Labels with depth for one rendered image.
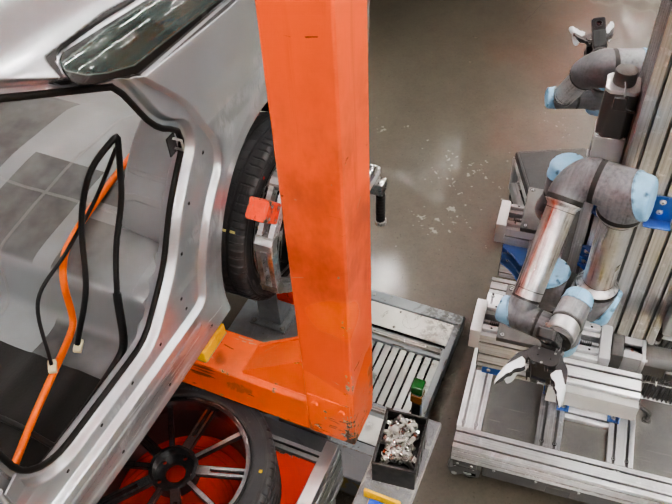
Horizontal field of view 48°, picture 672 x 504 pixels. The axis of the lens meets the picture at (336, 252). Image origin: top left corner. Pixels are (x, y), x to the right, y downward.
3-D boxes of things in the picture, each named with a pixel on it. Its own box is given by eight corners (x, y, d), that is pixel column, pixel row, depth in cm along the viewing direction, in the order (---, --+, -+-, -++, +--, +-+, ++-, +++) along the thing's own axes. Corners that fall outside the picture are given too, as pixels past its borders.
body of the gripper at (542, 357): (554, 392, 176) (572, 356, 183) (555, 369, 171) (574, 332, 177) (523, 381, 180) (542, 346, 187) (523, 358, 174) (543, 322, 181)
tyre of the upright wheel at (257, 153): (268, 239, 320) (275, 86, 287) (319, 253, 312) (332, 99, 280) (180, 316, 266) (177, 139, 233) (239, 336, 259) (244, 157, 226)
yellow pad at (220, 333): (192, 320, 259) (189, 311, 255) (227, 332, 255) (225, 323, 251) (170, 351, 250) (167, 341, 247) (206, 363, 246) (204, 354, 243)
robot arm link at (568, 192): (558, 142, 190) (488, 322, 197) (602, 156, 185) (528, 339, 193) (565, 148, 200) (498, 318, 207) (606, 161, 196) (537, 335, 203)
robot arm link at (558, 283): (531, 276, 235) (538, 246, 225) (573, 293, 229) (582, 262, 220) (516, 302, 228) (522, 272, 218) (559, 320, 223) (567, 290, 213)
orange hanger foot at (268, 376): (197, 343, 272) (179, 279, 247) (330, 389, 256) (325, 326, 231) (172, 379, 262) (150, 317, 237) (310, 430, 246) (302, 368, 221)
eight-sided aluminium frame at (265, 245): (327, 220, 305) (319, 108, 266) (342, 224, 303) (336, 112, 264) (265, 318, 271) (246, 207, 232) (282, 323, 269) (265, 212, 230)
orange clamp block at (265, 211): (260, 198, 243) (249, 195, 235) (282, 203, 241) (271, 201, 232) (255, 219, 244) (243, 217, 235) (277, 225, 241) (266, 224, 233)
